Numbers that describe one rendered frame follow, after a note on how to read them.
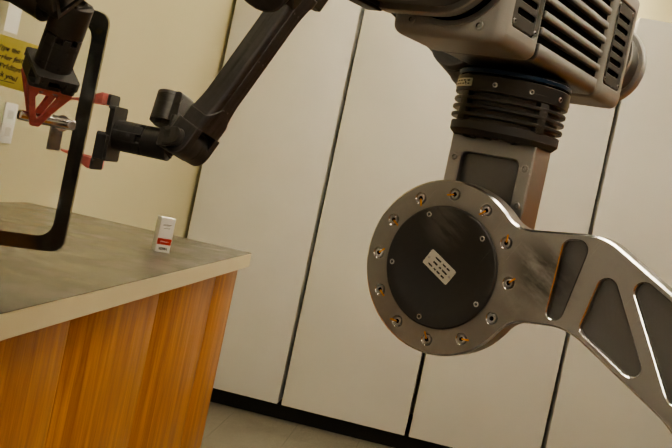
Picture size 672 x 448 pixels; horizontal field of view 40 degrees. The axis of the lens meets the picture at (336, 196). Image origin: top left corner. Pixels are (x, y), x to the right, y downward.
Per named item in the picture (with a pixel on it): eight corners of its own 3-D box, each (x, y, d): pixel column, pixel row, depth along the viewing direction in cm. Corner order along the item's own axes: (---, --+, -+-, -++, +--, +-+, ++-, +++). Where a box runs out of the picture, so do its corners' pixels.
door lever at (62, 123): (8, 120, 145) (12, 104, 145) (68, 132, 150) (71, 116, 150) (17, 123, 140) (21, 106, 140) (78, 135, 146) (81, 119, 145)
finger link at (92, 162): (74, 125, 176) (120, 134, 175) (67, 161, 176) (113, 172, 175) (59, 122, 170) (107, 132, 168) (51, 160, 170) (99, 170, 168)
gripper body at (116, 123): (119, 107, 175) (156, 115, 174) (108, 160, 175) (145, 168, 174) (106, 103, 168) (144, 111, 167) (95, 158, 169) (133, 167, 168)
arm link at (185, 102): (176, 144, 161) (206, 162, 168) (195, 84, 164) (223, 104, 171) (127, 141, 168) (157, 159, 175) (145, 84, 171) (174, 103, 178)
